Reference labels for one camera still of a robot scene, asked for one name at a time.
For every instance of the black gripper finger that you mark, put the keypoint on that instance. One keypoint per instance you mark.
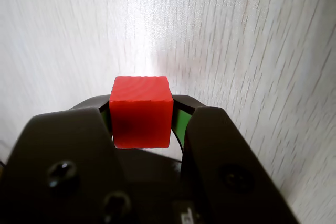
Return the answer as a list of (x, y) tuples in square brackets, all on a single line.
[(223, 155), (60, 155)]

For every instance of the red cube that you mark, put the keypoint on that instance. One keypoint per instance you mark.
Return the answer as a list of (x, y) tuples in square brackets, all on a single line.
[(141, 113)]

